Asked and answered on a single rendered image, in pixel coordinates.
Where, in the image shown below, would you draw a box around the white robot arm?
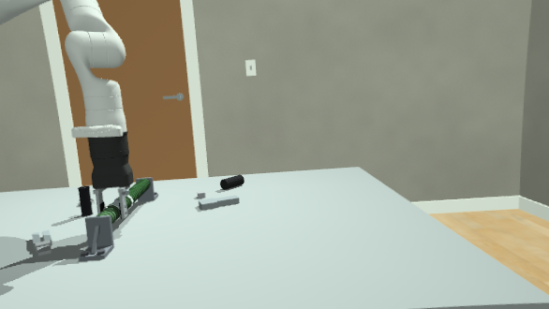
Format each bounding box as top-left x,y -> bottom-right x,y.
0,0 -> 126,110

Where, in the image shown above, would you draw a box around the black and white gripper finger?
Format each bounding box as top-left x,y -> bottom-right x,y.
118,186 -> 130,219
93,188 -> 107,214

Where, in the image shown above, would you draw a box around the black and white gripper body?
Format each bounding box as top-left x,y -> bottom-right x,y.
71,109 -> 134,189

